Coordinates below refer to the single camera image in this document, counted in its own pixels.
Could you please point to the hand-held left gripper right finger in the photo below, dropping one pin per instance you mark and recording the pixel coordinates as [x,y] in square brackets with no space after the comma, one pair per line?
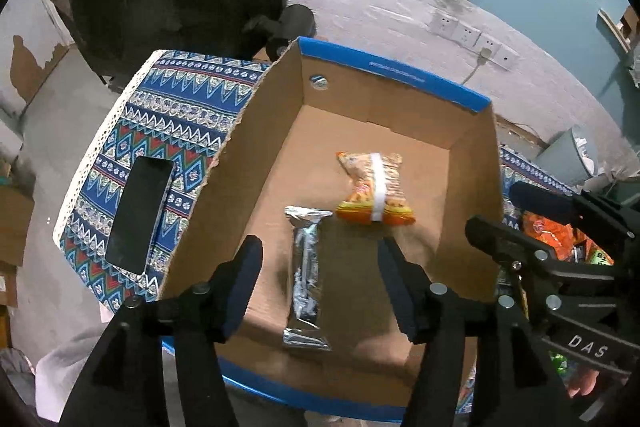
[395,292]

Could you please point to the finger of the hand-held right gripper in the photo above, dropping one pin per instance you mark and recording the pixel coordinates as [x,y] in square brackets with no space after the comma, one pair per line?
[500,239]
[540,202]

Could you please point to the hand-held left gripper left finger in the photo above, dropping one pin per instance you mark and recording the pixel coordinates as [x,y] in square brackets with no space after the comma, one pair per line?
[245,292]

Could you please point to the orange snack bag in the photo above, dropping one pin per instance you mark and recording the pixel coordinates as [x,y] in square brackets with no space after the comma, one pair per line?
[542,227]

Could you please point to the green snack bag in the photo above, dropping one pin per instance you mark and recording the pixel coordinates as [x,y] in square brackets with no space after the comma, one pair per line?
[600,258]

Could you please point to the cardboard box blue rim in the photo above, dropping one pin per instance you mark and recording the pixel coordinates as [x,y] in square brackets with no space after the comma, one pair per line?
[350,117]

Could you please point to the person's right hand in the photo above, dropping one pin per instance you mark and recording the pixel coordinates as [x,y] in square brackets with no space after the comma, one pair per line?
[582,382]

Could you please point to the grey bucket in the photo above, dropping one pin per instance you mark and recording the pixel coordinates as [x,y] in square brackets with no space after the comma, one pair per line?
[565,157]

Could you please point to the silver foil snack bar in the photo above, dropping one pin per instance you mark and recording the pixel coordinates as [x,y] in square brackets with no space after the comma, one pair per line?
[306,277]

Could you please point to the orange snack packet white band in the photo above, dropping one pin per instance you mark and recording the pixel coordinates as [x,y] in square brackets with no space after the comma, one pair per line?
[360,197]

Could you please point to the black smartphone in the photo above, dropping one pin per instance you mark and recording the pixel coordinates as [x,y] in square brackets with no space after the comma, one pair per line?
[140,217]

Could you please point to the white cloth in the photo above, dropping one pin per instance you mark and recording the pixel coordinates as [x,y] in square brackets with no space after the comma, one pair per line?
[65,367]

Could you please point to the blue patterned tablecloth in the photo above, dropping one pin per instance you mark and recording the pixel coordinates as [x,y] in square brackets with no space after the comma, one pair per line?
[165,107]

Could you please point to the brown cardboard box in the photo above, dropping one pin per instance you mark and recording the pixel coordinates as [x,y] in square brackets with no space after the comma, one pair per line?
[15,217]

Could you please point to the white wall socket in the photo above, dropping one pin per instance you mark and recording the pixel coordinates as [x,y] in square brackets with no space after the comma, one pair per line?
[466,34]
[492,41]
[507,57]
[443,25]

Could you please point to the wooden frame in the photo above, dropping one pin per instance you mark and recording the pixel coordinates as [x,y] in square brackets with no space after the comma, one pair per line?
[612,24]

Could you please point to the black camera on small box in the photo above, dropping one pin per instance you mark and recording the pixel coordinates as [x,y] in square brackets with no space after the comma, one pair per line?
[295,22]

